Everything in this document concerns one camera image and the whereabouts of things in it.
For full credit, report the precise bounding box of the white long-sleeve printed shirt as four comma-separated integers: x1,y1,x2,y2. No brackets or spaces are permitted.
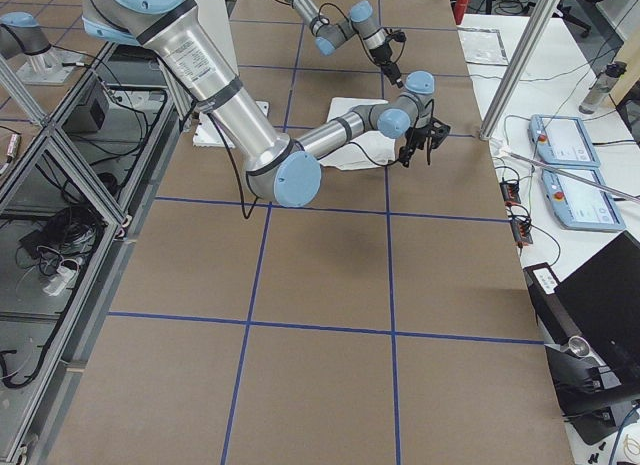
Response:
319,97,396,171

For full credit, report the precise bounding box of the right side aluminium frame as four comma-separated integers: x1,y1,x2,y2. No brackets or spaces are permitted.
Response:
1,45,184,464

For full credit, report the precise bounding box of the clear plastic document sleeve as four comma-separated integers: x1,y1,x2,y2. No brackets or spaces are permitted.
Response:
458,27,509,66

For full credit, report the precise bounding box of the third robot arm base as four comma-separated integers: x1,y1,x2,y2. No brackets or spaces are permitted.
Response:
1,12,84,86

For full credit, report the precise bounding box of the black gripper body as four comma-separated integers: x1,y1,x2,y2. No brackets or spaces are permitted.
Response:
405,112,433,148
372,43,394,70

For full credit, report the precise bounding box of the clear water bottle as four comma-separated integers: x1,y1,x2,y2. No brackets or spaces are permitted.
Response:
578,61,627,115

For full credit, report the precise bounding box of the blue teach pendant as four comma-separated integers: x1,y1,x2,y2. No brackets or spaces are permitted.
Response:
541,170,626,232
529,114,601,169

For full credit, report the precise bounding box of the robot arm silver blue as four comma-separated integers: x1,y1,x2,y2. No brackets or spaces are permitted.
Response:
282,0,406,88
82,0,435,207

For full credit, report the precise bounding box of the black monitor with stand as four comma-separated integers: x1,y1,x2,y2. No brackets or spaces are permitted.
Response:
524,231,639,445

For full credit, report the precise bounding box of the upper blue teach pendant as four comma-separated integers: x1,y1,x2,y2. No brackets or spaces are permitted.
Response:
529,114,601,169

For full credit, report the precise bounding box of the red black electronics board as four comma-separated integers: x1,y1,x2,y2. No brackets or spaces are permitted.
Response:
499,179,522,206

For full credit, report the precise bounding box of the aluminium frame post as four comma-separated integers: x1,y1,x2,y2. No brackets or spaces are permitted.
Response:
479,0,560,141

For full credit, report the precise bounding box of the lower blue teach pendant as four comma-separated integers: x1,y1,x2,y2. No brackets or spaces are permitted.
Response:
541,170,626,232

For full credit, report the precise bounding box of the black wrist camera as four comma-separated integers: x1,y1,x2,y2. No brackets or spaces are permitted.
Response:
420,117,451,165
386,28,406,43

